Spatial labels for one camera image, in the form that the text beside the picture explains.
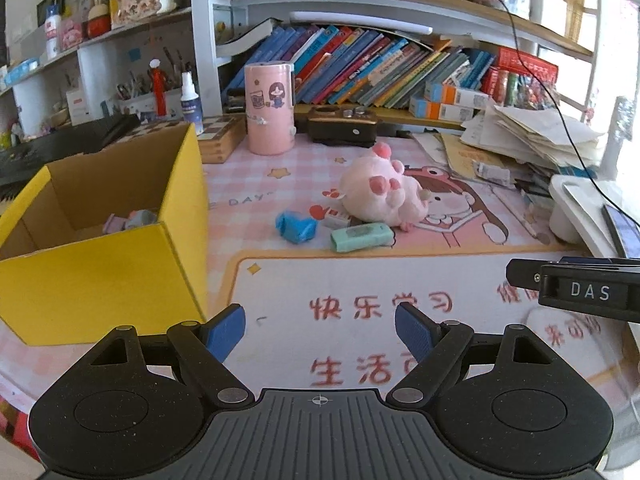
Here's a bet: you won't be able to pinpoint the stack of loose papers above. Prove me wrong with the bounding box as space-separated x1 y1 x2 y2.
460 102 608 178

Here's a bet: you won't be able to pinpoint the white bottle red label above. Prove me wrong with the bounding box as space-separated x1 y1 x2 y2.
44 7 63 60

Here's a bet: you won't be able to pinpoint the white spray bottle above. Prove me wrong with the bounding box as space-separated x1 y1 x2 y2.
179 71 203 136

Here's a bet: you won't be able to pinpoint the yellow cardboard box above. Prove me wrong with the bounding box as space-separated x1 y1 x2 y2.
0 122 210 347

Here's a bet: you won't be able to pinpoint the red boxed book set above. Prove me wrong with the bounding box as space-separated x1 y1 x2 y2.
482 46 560 111

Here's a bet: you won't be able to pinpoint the row of slanted books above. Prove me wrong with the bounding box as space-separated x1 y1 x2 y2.
222 24 498 111

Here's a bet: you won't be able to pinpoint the desktop with pink printed cloth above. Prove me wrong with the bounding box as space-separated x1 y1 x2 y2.
0 130 640 461

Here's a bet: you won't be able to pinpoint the white cubby shelf unit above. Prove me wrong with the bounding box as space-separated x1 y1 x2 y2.
0 7 211 136

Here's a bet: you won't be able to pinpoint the small white pen holder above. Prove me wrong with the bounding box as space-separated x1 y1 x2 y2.
117 94 157 117

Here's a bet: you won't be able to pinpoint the orange blue white carton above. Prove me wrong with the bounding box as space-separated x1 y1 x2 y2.
409 99 481 121
425 81 493 106

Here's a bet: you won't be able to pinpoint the black framed picture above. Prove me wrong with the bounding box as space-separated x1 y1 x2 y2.
37 0 66 28

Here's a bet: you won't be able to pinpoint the pink clear storage box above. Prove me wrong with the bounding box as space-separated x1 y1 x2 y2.
59 20 83 51

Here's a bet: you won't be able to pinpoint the brown wooden case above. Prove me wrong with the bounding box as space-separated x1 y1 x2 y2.
306 106 381 148

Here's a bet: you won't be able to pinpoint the wooden chessboard box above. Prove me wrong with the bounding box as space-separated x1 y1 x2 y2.
132 115 249 163

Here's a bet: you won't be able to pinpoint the pink cartoon canister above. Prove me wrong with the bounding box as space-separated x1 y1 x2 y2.
244 61 297 156

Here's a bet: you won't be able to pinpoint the red tassel charm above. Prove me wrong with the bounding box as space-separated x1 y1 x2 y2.
149 59 168 116

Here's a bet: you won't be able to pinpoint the white plastic stand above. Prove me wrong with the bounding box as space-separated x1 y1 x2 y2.
549 175 640 261

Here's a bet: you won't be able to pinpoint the black electronic keyboard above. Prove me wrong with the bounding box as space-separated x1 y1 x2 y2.
0 114 141 201

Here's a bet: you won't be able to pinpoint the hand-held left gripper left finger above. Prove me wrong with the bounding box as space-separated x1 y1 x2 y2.
75 303 253 408

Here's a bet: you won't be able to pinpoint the white frame wooden bookshelf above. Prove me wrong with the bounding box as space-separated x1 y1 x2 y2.
190 0 601 133

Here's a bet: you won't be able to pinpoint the large white pen holder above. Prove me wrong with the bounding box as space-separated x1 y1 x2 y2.
152 87 183 123

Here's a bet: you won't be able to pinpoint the thin black cable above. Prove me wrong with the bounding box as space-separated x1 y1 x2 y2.
464 0 640 218

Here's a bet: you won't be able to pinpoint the blue grey toy car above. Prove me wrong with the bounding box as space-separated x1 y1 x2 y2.
125 209 160 230

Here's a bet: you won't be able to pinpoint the mint green rectangular case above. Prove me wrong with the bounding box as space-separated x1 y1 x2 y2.
330 222 396 253

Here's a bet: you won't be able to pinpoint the pink plush pig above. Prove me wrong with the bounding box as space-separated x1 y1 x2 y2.
339 141 435 231

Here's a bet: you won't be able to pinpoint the silver foil packet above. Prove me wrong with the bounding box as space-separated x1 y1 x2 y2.
474 161 511 186

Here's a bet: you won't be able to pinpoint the blue wipes pack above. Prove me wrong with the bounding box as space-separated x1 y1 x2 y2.
5 57 40 86

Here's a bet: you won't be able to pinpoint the red round doll jar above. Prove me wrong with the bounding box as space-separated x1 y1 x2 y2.
87 0 112 38

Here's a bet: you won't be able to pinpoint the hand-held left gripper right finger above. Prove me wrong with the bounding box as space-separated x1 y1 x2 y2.
387 303 566 408

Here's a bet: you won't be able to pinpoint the pen holder cups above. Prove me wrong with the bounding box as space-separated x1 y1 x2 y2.
116 47 193 101

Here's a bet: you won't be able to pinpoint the blue toy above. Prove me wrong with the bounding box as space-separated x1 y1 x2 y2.
275 211 318 245

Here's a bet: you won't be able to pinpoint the small white printed packet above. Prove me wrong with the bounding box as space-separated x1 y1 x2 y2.
320 207 353 228

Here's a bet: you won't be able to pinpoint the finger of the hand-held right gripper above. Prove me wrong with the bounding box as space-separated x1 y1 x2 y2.
505 256 640 289

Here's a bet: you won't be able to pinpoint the dark tablet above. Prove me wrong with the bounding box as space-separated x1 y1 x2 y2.
601 204 640 259

